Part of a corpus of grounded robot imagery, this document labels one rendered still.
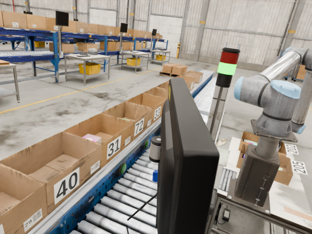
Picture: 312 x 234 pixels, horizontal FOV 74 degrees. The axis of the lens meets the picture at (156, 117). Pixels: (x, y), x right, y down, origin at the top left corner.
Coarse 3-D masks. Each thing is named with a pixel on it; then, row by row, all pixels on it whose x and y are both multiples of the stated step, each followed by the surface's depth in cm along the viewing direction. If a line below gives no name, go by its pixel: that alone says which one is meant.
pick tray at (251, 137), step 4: (244, 132) 217; (248, 132) 215; (244, 136) 218; (248, 136) 217; (252, 136) 215; (256, 136) 213; (240, 140) 205; (252, 140) 216; (256, 140) 214; (240, 144) 195; (284, 144) 198; (240, 148) 196; (280, 148) 206; (284, 148) 194; (280, 152) 202; (284, 152) 189
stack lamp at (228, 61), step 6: (222, 54) 61; (228, 54) 59; (234, 54) 59; (222, 60) 61; (228, 60) 60; (234, 60) 60; (222, 66) 61; (228, 66) 60; (234, 66) 61; (222, 72) 61; (228, 72) 61
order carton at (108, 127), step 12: (84, 120) 146; (96, 120) 159; (108, 120) 162; (120, 120) 158; (72, 132) 137; (84, 132) 150; (96, 132) 163; (108, 132) 165; (120, 132) 138; (120, 144) 142
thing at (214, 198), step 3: (216, 189) 90; (213, 192) 87; (216, 192) 88; (213, 195) 85; (216, 195) 87; (213, 198) 84; (216, 198) 86; (213, 201) 83; (210, 204) 82; (213, 204) 82; (210, 207) 81; (213, 207) 81; (210, 210) 81; (213, 210) 81; (210, 213) 82; (207, 222) 86
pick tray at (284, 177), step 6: (246, 144) 188; (240, 150) 176; (246, 150) 190; (240, 156) 185; (282, 156) 177; (240, 162) 167; (282, 162) 178; (288, 162) 174; (282, 168) 176; (288, 168) 169; (276, 174) 156; (282, 174) 154; (288, 174) 153; (276, 180) 158; (282, 180) 156; (288, 180) 154
